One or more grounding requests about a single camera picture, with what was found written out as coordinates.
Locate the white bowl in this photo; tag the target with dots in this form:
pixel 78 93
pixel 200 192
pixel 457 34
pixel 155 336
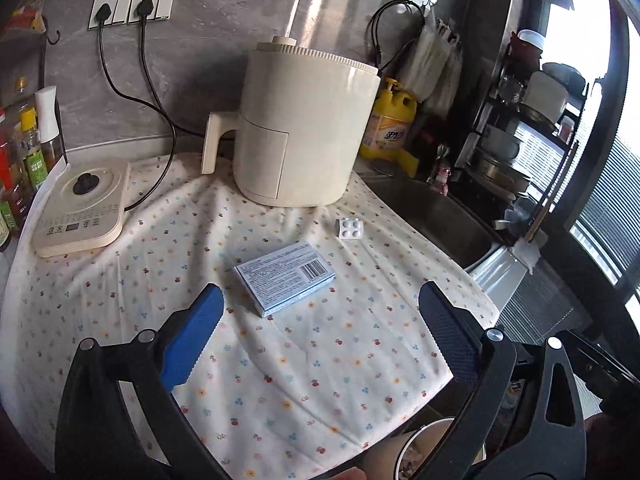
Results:
pixel 500 142

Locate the white pill blister pack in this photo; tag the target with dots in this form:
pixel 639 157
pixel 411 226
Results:
pixel 350 228

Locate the window blinds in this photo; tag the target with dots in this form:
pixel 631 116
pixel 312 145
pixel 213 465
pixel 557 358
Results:
pixel 607 210

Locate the cream air fryer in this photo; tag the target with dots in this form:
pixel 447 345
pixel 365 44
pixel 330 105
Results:
pixel 300 125

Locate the floral printed cloth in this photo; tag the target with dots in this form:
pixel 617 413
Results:
pixel 200 240

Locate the green label bottle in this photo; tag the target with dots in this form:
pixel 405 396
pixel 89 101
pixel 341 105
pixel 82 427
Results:
pixel 34 160

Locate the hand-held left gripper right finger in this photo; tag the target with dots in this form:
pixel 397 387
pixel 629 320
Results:
pixel 450 332

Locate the white lidded container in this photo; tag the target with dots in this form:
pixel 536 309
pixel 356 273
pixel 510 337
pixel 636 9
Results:
pixel 530 42

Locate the cream cooker base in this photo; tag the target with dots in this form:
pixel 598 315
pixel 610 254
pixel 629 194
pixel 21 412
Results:
pixel 82 210

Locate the black dish rack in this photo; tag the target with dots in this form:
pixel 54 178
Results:
pixel 480 125

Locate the yellow detergent bottle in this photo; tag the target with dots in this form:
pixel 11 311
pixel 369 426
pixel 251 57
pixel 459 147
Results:
pixel 387 125

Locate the yellow sponge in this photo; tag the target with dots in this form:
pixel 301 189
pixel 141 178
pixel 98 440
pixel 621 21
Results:
pixel 407 165

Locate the metal pan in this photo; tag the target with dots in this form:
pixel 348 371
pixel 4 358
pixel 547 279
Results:
pixel 502 172

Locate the black metal hook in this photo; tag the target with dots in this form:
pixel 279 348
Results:
pixel 52 35

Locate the white wall outlet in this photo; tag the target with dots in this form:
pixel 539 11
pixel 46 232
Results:
pixel 152 2
pixel 110 7

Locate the steel sink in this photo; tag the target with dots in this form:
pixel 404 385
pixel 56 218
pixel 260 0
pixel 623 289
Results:
pixel 435 220

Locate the orange snack packet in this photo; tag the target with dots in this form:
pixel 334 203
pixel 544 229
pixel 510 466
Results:
pixel 27 7

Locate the metal-rimmed waste bin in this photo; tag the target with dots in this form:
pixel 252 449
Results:
pixel 406 449

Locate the white cup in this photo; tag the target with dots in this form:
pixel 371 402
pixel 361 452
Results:
pixel 547 95

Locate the red label bottle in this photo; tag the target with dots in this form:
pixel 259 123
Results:
pixel 12 195

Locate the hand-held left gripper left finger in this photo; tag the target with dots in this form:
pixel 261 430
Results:
pixel 195 335

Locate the blue and white medicine box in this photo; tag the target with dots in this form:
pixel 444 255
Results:
pixel 280 277

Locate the white-topped oil bottle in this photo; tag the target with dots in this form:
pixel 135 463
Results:
pixel 47 115

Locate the small pink bottle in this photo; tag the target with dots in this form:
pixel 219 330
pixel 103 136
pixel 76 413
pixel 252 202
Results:
pixel 441 175

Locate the hanging plastic bags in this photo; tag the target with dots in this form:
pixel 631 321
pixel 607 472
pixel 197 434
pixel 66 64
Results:
pixel 435 70

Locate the white folded cloth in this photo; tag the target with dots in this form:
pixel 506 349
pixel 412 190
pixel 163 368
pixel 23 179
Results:
pixel 526 255

